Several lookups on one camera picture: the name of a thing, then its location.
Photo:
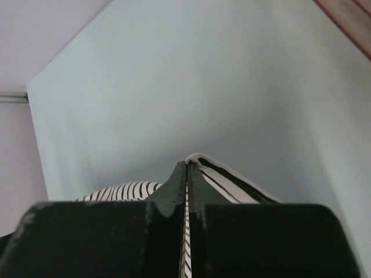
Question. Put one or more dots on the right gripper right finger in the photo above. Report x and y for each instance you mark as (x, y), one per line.
(264, 239)

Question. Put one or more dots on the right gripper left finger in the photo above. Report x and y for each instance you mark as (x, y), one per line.
(102, 239)

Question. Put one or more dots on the black white striped tank top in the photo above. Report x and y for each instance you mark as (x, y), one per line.
(232, 186)

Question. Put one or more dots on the brown translucent plastic basin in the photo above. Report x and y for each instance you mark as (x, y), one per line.
(352, 18)

